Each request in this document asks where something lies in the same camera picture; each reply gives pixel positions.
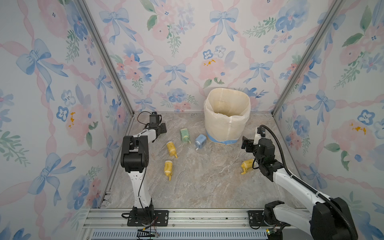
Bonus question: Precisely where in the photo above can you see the yellow pencil sharpener front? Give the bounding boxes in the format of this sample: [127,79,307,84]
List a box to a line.
[164,161,173,181]

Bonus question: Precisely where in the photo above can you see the yellow pencil sharpener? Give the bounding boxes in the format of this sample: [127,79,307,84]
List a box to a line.
[241,159,254,175]
[164,161,173,181]
[166,142,178,159]

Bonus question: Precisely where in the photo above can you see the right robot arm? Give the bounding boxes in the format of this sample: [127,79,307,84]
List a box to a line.
[241,137,358,240]

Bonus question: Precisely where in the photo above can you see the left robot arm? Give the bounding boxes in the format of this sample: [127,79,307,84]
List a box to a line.
[120,123,167,209]

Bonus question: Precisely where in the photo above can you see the yellow pencil sharpener right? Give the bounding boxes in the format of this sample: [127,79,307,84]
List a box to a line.
[241,159,254,175]

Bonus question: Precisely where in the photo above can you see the yellow pencil sharpener back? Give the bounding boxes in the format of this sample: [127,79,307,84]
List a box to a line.
[166,142,178,159]

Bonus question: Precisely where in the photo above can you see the green pencil sharpener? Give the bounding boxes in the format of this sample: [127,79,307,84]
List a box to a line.
[180,128,191,144]

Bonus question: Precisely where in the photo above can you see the blue pencil sharpener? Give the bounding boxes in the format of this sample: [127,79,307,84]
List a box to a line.
[195,134,207,151]

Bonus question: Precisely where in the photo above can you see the cream waste bin with liner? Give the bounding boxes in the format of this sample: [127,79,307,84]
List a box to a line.
[204,88,251,145]

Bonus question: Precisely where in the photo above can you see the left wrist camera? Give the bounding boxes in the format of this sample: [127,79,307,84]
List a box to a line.
[149,112,161,128]

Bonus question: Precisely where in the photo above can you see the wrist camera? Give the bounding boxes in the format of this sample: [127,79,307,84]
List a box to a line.
[254,127,262,145]
[149,112,161,128]

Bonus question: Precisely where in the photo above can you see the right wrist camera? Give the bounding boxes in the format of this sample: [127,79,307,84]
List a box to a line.
[254,127,262,145]

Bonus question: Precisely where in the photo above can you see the aluminium corner post right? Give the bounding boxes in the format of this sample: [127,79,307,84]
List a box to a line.
[271,0,345,117]

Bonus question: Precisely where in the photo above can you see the aluminium corner post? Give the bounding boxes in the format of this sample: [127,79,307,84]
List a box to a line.
[271,0,345,117]
[74,0,135,117]

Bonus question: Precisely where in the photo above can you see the black corrugated cable conduit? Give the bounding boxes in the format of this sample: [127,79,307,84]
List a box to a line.
[259,124,359,240]

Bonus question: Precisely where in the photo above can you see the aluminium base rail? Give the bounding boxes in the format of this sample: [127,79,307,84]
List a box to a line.
[78,209,281,240]

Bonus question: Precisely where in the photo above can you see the aluminium corner post left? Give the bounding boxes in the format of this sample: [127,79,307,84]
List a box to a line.
[74,0,135,117]

